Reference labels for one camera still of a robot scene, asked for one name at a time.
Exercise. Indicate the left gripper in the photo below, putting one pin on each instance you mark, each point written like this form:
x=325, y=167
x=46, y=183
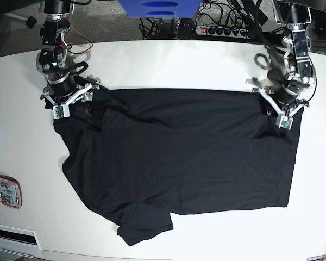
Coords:
x=276, y=98

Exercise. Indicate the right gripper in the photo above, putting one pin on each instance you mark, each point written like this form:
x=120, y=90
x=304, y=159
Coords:
x=82, y=89

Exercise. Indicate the black T-shirt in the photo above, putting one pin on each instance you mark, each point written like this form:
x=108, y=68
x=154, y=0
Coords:
x=150, y=153

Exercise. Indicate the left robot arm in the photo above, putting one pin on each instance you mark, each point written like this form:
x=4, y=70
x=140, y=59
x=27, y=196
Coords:
x=290, y=70

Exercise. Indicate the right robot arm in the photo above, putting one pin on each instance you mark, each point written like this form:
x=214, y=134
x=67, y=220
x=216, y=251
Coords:
x=51, y=62

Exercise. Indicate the black caster wheel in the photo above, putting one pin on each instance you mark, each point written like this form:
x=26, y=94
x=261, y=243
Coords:
x=31, y=22

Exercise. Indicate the blue plastic box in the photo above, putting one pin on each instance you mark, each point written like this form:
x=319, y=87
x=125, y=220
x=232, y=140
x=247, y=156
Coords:
x=160, y=8

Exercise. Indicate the orange framed device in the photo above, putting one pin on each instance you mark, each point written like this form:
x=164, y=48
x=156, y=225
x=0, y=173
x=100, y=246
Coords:
x=10, y=192

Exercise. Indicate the sticker at bottom right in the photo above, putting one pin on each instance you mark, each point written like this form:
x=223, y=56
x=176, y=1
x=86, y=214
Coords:
x=317, y=258

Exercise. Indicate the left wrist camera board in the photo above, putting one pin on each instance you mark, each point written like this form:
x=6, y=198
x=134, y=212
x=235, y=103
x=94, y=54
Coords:
x=284, y=122

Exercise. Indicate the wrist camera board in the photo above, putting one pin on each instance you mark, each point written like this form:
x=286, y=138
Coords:
x=284, y=122
x=61, y=111

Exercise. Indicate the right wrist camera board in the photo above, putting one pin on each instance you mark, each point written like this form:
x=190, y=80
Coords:
x=61, y=111

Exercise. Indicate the power strip with red switch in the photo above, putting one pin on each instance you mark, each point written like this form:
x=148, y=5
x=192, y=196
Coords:
x=222, y=31

